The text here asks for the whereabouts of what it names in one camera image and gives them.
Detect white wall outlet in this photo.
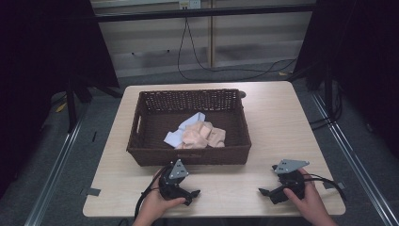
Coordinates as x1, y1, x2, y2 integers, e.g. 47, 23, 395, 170
178, 0, 202, 10

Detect black horizontal bar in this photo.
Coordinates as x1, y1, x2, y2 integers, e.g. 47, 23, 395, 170
93, 3, 317, 24

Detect right hand-held gripper cable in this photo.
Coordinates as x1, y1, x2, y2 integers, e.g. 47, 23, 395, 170
301, 172, 348, 202

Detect dark curtain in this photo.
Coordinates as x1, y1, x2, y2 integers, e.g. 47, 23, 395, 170
0, 0, 120, 199
295, 0, 399, 158

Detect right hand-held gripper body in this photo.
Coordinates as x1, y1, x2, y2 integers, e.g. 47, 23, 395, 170
269, 158, 311, 205

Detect black metal stand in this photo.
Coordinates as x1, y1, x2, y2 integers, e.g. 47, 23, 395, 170
287, 60, 344, 131
51, 72, 124, 135

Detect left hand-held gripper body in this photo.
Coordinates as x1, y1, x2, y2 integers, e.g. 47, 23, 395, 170
157, 158, 190, 202

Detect brown wicker basket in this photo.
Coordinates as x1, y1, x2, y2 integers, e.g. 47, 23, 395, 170
126, 89, 252, 167

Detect hand-held gripper cable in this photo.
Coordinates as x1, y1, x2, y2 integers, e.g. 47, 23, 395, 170
301, 172, 348, 202
134, 162, 174, 220

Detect metal floor rail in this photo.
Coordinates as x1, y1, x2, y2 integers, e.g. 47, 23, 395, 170
310, 92, 399, 226
24, 117, 85, 226

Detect black hanging wall cable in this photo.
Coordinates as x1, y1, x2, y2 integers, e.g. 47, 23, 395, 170
176, 17, 298, 82

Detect pink cloth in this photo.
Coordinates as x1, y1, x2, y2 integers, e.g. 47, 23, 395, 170
175, 121, 227, 150

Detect person's left hand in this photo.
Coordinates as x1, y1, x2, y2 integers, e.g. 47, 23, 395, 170
135, 169, 186, 220

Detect grey tape piece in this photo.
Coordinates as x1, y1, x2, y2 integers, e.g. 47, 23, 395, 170
80, 186, 102, 198
323, 181, 346, 190

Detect person's right hand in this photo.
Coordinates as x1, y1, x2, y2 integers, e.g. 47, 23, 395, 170
282, 168, 334, 220

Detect left hand-held gripper cable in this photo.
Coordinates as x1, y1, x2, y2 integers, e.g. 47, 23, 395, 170
134, 162, 174, 220

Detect white cloth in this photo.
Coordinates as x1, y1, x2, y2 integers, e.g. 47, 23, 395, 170
163, 111, 207, 149

